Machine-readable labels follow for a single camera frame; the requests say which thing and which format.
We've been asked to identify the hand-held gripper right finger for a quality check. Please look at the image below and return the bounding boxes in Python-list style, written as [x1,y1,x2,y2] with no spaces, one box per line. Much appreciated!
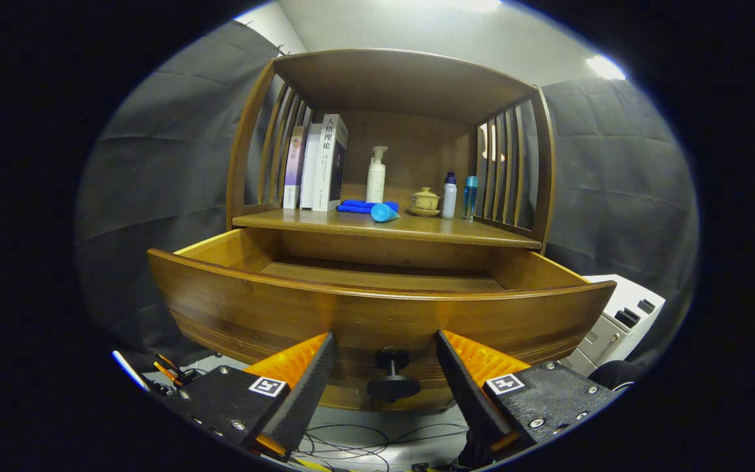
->
[435,330,622,460]

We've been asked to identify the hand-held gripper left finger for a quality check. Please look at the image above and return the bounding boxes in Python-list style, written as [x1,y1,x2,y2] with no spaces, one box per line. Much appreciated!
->
[151,331,339,460]

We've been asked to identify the wooden drawer with black knob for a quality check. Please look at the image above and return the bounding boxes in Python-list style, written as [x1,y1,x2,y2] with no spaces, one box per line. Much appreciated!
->
[147,226,617,412]

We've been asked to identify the wooden countertop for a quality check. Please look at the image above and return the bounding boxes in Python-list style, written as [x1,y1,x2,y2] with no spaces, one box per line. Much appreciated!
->
[232,206,542,250]

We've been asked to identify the white filing cabinet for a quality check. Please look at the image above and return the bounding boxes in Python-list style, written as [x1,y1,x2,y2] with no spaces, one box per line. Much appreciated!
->
[558,274,667,378]

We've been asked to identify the wooden cabinet with slatted sides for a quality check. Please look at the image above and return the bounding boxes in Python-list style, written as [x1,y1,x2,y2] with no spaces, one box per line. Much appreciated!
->
[225,48,556,414]

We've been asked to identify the orange and black tool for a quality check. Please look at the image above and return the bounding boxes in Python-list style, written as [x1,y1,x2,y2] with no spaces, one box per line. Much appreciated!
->
[153,352,198,389]

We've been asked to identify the black office chair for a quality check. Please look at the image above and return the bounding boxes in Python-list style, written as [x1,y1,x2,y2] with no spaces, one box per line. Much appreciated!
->
[587,359,647,391]

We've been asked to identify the blue folded cloth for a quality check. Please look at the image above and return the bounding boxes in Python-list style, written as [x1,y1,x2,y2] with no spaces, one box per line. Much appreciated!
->
[336,199,400,214]

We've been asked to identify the clear blue bottle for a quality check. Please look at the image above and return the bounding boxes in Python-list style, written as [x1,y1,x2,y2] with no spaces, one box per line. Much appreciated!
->
[462,176,478,222]

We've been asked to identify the white bottle with dark cap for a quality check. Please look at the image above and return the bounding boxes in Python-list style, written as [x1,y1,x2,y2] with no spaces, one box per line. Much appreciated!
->
[441,172,457,220]

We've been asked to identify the yellow lidded teacup with saucer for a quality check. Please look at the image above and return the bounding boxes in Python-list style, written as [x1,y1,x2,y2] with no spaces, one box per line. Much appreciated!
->
[408,187,442,218]

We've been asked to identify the white pump bottle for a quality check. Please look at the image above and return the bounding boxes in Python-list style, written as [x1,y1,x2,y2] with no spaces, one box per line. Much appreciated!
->
[366,146,389,204]

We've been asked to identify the thin white book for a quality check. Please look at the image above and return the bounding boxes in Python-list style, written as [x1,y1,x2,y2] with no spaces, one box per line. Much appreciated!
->
[300,123,323,210]

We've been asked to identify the purple spine book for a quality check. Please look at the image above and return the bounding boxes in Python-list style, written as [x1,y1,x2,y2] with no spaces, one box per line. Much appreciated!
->
[282,126,306,210]

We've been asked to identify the thick white and black book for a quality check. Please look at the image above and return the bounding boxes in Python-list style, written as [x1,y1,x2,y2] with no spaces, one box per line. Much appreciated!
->
[312,114,349,212]

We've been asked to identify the small ceiling light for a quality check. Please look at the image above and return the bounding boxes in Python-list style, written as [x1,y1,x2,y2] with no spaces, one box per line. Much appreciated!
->
[586,54,627,81]

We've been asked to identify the large round ceiling light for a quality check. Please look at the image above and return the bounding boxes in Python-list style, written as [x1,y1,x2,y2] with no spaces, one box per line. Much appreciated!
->
[443,0,503,12]

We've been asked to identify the black floor cables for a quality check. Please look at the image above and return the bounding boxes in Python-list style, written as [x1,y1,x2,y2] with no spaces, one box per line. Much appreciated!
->
[299,423,470,471]

